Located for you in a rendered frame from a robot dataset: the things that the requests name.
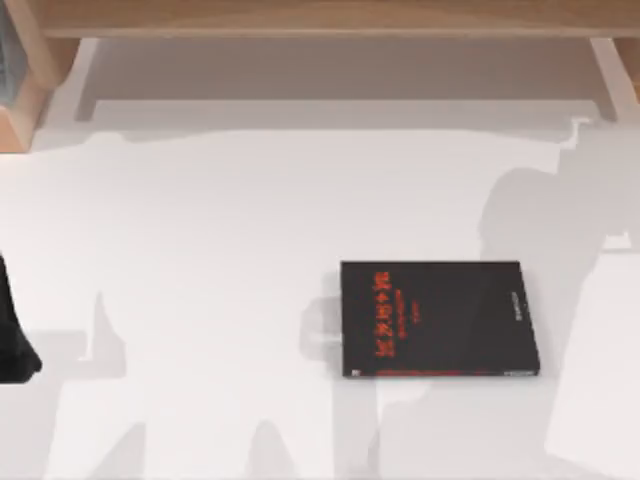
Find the black book with red lettering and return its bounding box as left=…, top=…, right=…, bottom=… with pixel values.
left=340, top=259, right=542, bottom=379

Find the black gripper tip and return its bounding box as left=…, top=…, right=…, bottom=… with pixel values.
left=0, top=255, right=43, bottom=386

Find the pale wooden shelf unit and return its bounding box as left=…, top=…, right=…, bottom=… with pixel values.
left=0, top=0, right=640, bottom=154

